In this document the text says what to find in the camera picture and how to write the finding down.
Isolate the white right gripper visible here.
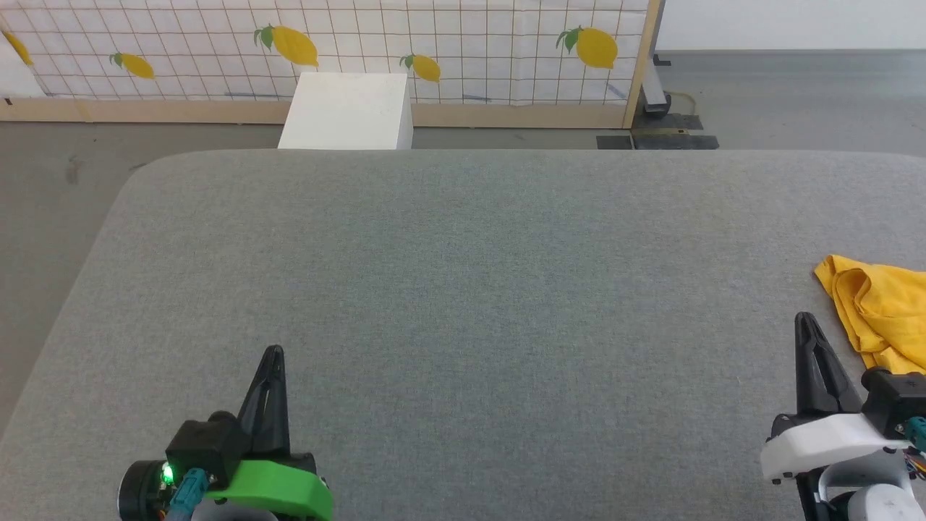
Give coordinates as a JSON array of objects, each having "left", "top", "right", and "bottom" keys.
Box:
[{"left": 760, "top": 312, "right": 914, "bottom": 483}]

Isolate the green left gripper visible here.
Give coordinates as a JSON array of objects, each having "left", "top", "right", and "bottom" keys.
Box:
[{"left": 207, "top": 345, "right": 334, "bottom": 521}]

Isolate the yellow printed t-shirt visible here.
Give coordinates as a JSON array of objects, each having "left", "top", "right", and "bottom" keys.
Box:
[{"left": 813, "top": 254, "right": 926, "bottom": 377}]

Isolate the grey fabric sofa cushion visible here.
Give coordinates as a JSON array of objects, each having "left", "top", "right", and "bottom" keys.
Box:
[{"left": 0, "top": 148, "right": 926, "bottom": 521}]

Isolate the grey metal panel stand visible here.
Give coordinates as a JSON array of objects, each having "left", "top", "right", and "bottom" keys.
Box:
[{"left": 596, "top": 54, "right": 721, "bottom": 151}]

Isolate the white box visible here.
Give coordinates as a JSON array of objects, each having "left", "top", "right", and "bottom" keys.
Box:
[{"left": 277, "top": 72, "right": 415, "bottom": 151}]

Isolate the lemon print tile backdrop panel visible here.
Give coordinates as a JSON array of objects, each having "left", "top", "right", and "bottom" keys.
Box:
[{"left": 0, "top": 0, "right": 663, "bottom": 132}]

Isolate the black cable with teal plug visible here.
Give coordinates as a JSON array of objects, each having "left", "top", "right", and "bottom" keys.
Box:
[
  {"left": 906, "top": 415, "right": 926, "bottom": 478},
  {"left": 163, "top": 468, "right": 212, "bottom": 521}
]

